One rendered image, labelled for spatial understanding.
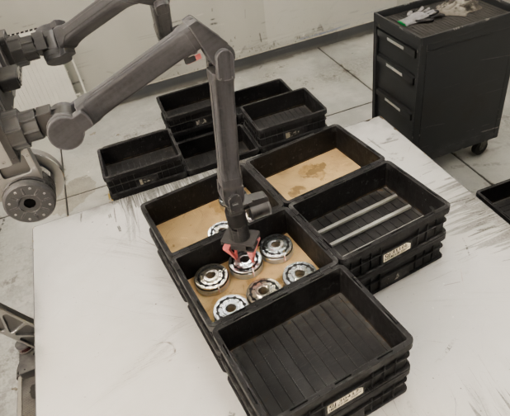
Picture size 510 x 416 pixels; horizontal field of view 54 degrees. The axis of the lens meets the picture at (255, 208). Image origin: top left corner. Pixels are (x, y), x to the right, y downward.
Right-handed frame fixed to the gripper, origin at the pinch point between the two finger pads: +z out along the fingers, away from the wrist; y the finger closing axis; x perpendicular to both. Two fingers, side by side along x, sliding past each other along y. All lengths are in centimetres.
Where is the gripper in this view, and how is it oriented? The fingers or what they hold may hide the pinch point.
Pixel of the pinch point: (244, 257)
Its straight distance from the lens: 153.5
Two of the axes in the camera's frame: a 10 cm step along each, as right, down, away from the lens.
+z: 1.3, 7.5, 6.4
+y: -9.4, -1.0, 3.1
